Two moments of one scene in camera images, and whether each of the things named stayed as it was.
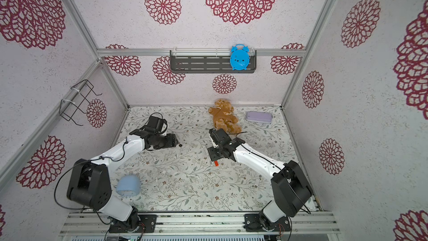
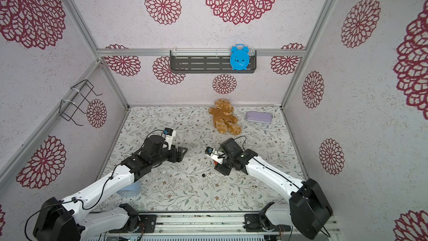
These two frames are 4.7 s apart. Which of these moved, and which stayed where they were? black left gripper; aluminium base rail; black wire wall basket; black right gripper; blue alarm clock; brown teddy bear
Moved: black left gripper; black right gripper
Stayed: blue alarm clock; black wire wall basket; brown teddy bear; aluminium base rail
